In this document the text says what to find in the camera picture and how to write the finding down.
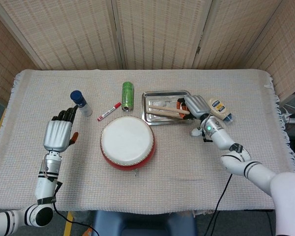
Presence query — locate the green drink can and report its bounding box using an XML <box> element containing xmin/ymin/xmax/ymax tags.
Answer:
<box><xmin>121</xmin><ymin>81</ymin><xmax>134</xmax><ymax>112</ymax></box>

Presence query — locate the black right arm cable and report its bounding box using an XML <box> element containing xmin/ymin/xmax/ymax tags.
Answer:
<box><xmin>206</xmin><ymin>173</ymin><xmax>233</xmax><ymax>236</ymax></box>

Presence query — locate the wooden drumstick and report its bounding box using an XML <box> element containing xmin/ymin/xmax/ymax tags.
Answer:
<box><xmin>147</xmin><ymin>109</ymin><xmax>185</xmax><ymax>119</ymax></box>
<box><xmin>151</xmin><ymin>105</ymin><xmax>190</xmax><ymax>115</ymax></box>

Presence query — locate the bamboo folding screen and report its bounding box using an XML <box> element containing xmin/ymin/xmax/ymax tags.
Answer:
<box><xmin>0</xmin><ymin>0</ymin><xmax>295</xmax><ymax>105</ymax></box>

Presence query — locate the beige woven tablecloth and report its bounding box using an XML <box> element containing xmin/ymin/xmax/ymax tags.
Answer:
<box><xmin>0</xmin><ymin>68</ymin><xmax>295</xmax><ymax>212</ymax></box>

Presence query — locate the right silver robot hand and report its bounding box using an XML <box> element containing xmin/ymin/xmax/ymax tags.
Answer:
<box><xmin>176</xmin><ymin>95</ymin><xmax>211</xmax><ymax>121</ymax></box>

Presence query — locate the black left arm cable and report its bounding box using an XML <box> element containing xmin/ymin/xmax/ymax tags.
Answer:
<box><xmin>53</xmin><ymin>181</ymin><xmax>99</xmax><ymax>236</ymax></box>

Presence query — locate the stainless steel tray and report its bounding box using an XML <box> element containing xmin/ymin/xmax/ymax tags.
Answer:
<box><xmin>141</xmin><ymin>89</ymin><xmax>196</xmax><ymax>126</ymax></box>

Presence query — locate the red marker pen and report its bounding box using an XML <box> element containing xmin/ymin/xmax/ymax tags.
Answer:
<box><xmin>96</xmin><ymin>102</ymin><xmax>122</xmax><ymax>122</ymax></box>

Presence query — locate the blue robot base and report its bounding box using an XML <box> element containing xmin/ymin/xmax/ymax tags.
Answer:
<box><xmin>92</xmin><ymin>210</ymin><xmax>197</xmax><ymax>236</ymax></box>

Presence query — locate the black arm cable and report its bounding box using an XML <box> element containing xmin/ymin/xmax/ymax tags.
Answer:
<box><xmin>206</xmin><ymin>173</ymin><xmax>233</xmax><ymax>236</ymax></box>
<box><xmin>53</xmin><ymin>181</ymin><xmax>99</xmax><ymax>236</ymax></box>

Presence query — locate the white bottle blue cap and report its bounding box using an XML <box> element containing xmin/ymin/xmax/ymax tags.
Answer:
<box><xmin>70</xmin><ymin>90</ymin><xmax>93</xmax><ymax>117</ymax></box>

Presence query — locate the mayonnaise squeeze bottle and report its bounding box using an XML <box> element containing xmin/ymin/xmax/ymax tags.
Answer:
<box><xmin>206</xmin><ymin>97</ymin><xmax>234</xmax><ymax>124</ymax></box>

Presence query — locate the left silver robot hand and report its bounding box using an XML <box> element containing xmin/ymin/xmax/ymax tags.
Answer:
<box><xmin>43</xmin><ymin>105</ymin><xmax>79</xmax><ymax>152</ymax></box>

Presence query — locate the red drum white skin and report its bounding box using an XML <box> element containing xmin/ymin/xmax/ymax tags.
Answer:
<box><xmin>100</xmin><ymin>116</ymin><xmax>157</xmax><ymax>177</ymax></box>

